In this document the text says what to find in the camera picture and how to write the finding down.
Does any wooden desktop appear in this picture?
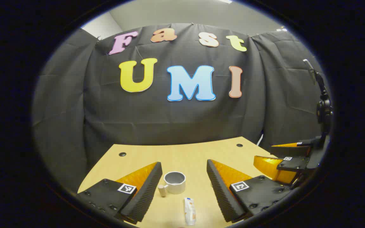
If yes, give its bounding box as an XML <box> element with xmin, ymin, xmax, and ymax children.
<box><xmin>77</xmin><ymin>136</ymin><xmax>297</xmax><ymax>228</ymax></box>

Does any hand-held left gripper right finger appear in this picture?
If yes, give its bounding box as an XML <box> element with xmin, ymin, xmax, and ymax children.
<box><xmin>206</xmin><ymin>159</ymin><xmax>292</xmax><ymax>223</ymax></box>

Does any white toothpaste tube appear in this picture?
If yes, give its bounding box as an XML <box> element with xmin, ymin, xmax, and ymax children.
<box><xmin>184</xmin><ymin>197</ymin><xmax>196</xmax><ymax>226</ymax></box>

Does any white cup with wooden handle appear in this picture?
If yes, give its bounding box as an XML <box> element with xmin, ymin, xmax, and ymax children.
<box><xmin>157</xmin><ymin>171</ymin><xmax>186</xmax><ymax>197</ymax></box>

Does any black backdrop cloth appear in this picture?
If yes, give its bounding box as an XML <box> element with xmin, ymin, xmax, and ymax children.
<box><xmin>32</xmin><ymin>23</ymin><xmax>332</xmax><ymax>193</ymax></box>

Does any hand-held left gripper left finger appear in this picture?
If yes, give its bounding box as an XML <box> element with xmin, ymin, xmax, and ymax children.
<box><xmin>76</xmin><ymin>161</ymin><xmax>163</xmax><ymax>225</ymax></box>

